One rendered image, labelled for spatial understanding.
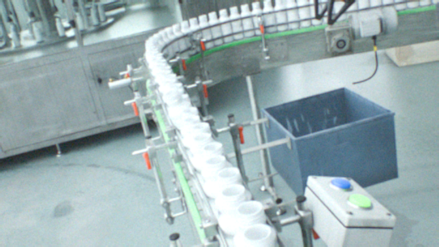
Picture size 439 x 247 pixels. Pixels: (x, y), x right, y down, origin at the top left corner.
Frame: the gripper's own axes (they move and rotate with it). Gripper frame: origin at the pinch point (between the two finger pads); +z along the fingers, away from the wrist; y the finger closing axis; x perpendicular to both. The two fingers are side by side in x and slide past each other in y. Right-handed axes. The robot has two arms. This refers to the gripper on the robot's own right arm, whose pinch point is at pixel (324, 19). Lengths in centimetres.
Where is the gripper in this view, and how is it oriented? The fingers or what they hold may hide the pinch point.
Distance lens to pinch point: 123.0
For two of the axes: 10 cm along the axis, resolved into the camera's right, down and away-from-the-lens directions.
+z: -2.7, 9.1, 3.1
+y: 2.7, 3.8, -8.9
